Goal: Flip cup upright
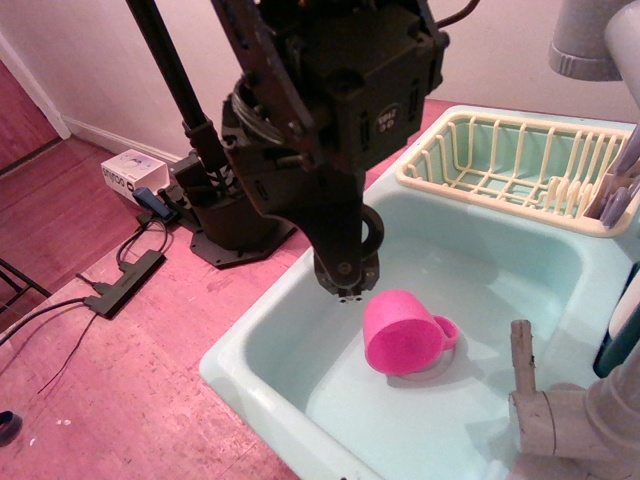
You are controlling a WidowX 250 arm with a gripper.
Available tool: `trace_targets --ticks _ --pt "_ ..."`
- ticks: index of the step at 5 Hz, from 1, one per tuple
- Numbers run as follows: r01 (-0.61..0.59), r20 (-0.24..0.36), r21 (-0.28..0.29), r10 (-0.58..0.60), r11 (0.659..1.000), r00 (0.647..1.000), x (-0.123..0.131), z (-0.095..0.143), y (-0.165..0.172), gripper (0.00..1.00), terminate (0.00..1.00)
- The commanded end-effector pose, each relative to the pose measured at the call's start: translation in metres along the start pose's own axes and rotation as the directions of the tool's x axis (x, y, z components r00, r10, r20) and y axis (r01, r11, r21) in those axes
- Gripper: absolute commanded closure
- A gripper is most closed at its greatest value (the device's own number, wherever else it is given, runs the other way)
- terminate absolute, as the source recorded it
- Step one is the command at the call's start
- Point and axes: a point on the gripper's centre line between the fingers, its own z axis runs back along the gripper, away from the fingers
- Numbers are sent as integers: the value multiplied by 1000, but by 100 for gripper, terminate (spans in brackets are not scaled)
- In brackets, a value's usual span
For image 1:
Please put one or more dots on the cream dish drying rack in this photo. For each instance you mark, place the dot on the cream dish drying rack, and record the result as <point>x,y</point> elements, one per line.
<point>550,169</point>

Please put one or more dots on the black usb hub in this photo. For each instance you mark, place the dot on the black usb hub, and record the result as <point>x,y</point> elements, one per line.
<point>111,298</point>

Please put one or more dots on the mint green toy sink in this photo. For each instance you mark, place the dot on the mint green toy sink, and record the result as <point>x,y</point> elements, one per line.
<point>293,366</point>

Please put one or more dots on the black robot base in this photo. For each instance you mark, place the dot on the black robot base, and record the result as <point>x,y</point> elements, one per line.
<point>226,229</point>

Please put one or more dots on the blue clamp handle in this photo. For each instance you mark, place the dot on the blue clamp handle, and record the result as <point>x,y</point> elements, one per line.
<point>148,200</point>

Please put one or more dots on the beige toy faucet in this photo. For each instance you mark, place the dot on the beige toy faucet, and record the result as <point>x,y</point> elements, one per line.
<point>600,423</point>

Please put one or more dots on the pink plastic cup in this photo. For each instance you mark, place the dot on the pink plastic cup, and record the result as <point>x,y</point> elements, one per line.
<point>401,336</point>

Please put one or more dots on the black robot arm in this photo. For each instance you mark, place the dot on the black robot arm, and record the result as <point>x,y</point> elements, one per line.
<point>328,90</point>

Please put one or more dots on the white cardboard box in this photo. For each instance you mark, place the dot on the white cardboard box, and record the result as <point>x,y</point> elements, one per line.
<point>130,170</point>

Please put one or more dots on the lavender utensils in rack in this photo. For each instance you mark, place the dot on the lavender utensils in rack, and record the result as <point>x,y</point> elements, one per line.
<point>617,197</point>

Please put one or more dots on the black tape roll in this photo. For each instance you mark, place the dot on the black tape roll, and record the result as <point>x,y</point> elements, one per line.
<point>10,427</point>

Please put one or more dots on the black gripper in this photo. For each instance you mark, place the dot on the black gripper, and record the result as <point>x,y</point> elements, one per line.
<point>324,204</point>

